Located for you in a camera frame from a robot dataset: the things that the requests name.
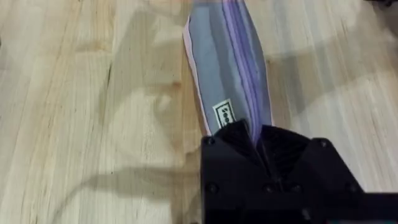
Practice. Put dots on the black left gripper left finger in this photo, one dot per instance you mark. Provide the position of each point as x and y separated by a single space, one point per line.
230 161

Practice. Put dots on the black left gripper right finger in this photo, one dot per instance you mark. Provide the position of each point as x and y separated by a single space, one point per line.
298 161

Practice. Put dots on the grey zip bag purple zip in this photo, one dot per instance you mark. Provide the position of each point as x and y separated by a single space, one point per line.
227 62

